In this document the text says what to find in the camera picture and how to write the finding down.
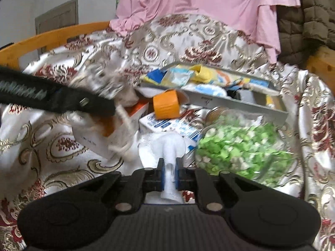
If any white orange cardboard box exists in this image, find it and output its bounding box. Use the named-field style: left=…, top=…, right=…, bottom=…
left=72, top=101, right=149, bottom=160

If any grey storage box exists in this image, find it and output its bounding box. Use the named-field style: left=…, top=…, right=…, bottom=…
left=139, top=61, right=288, bottom=126

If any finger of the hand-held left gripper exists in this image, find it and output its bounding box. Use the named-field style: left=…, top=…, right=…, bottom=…
left=52, top=84, right=116, bottom=119

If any yellow blue patterned cloth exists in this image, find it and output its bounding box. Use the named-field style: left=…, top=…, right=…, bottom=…
left=140, top=68, right=270, bottom=89

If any orange tape roll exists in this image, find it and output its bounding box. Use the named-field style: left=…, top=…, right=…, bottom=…
left=152, top=89, right=181, bottom=120

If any blue face mask packet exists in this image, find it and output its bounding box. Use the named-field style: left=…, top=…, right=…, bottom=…
left=162, top=67, right=194, bottom=87

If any brown quilted jacket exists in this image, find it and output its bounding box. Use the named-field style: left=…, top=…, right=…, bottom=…
left=276, top=0, right=335, bottom=63

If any pastel striped sock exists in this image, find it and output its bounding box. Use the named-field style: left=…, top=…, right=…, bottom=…
left=183, top=84, right=227, bottom=97

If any grey wall panel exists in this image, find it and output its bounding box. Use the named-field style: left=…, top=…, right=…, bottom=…
left=35, top=0, right=79, bottom=36

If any pink cloth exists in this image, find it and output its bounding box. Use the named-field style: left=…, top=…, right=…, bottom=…
left=109, top=0, right=301, bottom=64

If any white blue packet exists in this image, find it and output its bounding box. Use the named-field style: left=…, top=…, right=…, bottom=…
left=139, top=111, right=199, bottom=152

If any white fluffy sock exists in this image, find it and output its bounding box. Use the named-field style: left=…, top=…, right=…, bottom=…
left=139, top=132, right=186, bottom=204

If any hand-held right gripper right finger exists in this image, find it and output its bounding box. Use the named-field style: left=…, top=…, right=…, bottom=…
left=176, top=158, right=265, bottom=213

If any wooden bed frame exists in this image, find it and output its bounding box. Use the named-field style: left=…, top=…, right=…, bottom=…
left=0, top=21, right=112, bottom=63

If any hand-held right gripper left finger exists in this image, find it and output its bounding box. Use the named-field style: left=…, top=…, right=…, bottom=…
left=79, top=158, right=165, bottom=212

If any floral satin bedspread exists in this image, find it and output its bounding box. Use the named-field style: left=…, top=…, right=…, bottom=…
left=0, top=13, right=335, bottom=251

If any yellow sock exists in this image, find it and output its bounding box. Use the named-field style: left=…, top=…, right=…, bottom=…
left=190, top=65, right=214, bottom=84

